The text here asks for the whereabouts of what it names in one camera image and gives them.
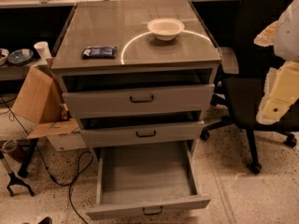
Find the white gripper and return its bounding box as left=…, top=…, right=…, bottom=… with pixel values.
left=256, top=61, right=299, bottom=125

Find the grey bottom drawer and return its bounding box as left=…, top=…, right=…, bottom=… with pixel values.
left=87, top=141, right=210, bottom=220

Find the grey drawer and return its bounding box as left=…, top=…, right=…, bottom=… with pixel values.
left=87, top=141, right=210, bottom=220
left=61, top=72, right=216, bottom=119
left=81, top=111, right=204, bottom=147

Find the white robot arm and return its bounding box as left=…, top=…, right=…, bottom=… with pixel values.
left=254, top=0, right=299, bottom=125

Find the grey top drawer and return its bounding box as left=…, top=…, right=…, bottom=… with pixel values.
left=61, top=72, right=216, bottom=119

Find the grey drawer cabinet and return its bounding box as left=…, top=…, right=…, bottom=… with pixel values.
left=50, top=0, right=222, bottom=161

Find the grey middle drawer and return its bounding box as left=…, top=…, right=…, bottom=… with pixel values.
left=81, top=111, right=204, bottom=147

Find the black office chair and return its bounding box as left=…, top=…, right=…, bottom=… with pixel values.
left=200, top=0, right=299, bottom=174

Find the white paper bowl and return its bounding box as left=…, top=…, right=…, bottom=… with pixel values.
left=148, top=18, right=185, bottom=41

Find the blue snack packet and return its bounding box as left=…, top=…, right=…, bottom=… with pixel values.
left=81, top=46, right=118, bottom=59

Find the brown cardboard box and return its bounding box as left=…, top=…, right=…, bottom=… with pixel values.
left=12, top=64, right=86, bottom=151

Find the white paper cup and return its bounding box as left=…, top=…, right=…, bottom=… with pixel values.
left=34, top=41, right=51, bottom=60

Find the blue plate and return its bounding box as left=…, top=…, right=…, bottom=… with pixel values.
left=7, top=49, right=34, bottom=66

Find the black sneaker shoe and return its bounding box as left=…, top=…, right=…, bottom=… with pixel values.
left=22, top=217, right=53, bottom=224

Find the black stand leg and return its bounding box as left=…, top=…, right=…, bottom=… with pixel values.
left=18, top=138, right=38, bottom=177

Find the clear plastic cup on floor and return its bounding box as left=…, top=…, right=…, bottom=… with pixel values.
left=2, top=140, right=25, bottom=162

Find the small bowl at left edge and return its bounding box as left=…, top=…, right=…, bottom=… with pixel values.
left=0, top=49, right=9, bottom=66

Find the black reacher grabber tool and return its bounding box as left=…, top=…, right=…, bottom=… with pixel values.
left=0, top=151, right=35, bottom=196

